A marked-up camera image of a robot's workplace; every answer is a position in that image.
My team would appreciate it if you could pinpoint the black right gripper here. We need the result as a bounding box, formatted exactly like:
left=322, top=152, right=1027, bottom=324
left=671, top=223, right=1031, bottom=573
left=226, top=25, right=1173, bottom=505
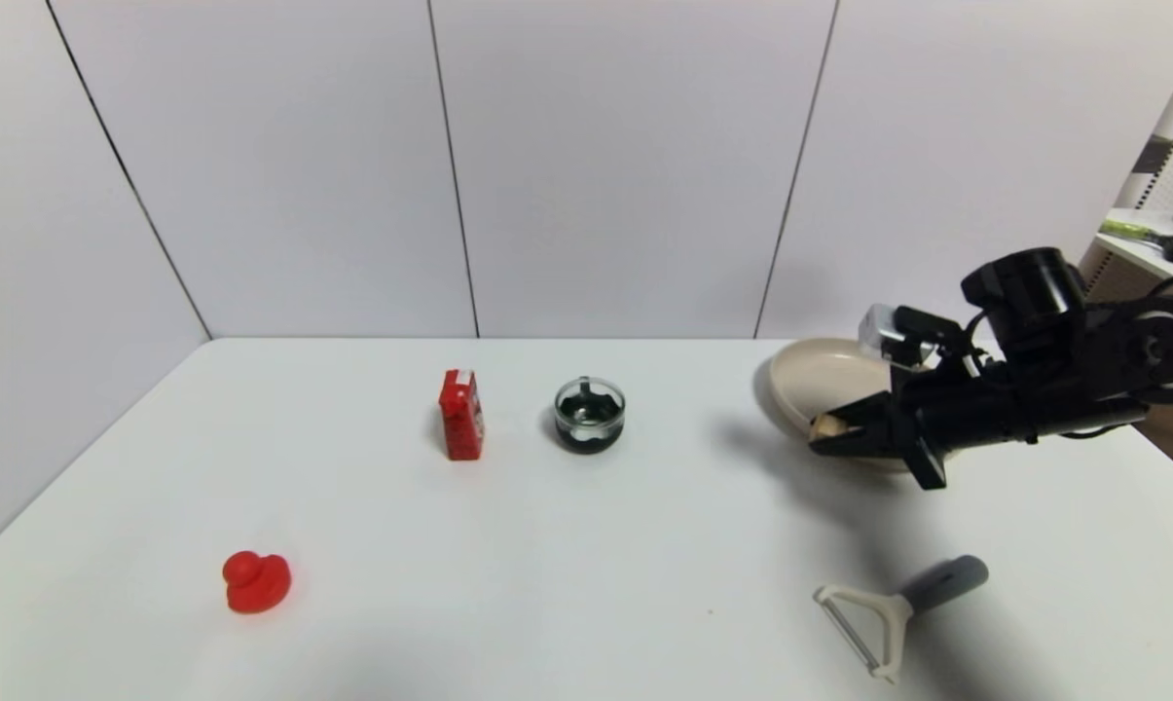
left=807, top=364, right=1034, bottom=491

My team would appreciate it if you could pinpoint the beige brown round plate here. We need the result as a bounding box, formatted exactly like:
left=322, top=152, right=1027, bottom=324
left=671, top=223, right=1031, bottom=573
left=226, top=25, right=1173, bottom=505
left=767, top=337, right=957, bottom=475

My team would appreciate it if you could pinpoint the glass bowl with black insert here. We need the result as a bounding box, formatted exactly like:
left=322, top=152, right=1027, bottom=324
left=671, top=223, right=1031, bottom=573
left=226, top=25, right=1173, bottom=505
left=553, top=377, right=627, bottom=456

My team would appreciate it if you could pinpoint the white side table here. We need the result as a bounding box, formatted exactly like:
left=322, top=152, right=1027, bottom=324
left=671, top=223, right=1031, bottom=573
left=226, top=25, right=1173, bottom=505
left=1095, top=208, right=1173, bottom=285

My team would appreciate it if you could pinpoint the red juice carton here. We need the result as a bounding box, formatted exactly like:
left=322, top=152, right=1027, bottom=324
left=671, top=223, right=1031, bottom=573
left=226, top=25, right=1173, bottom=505
left=438, top=369, right=485, bottom=461

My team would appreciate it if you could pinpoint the red rubber duck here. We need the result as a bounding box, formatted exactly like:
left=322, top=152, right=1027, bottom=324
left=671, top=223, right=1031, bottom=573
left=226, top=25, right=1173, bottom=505
left=221, top=550, right=293, bottom=615

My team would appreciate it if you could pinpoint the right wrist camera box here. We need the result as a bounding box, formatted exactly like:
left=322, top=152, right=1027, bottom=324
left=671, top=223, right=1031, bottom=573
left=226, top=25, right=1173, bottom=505
left=858, top=303, right=967, bottom=372

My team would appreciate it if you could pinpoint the white peeler with grey handle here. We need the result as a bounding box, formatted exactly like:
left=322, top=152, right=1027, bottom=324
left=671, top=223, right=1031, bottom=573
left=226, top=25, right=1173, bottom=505
left=813, top=555, right=990, bottom=685

